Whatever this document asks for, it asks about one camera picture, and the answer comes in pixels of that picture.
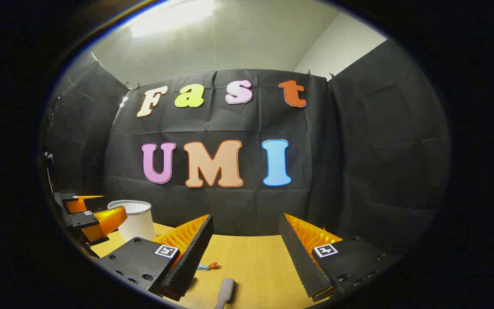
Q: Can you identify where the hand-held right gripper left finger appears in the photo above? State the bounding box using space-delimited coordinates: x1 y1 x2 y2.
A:
99 214 214 302

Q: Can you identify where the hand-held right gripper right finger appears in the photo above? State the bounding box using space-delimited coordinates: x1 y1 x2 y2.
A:
278 213 402 302

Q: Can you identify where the white ribbed garbage bin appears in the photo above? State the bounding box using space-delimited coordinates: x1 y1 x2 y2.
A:
107 200 157 242

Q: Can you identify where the small grey broom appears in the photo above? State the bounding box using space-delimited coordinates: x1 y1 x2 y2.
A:
214 278 235 309

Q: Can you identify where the wooden desktop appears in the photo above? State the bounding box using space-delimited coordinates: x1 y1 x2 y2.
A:
90 222 346 309

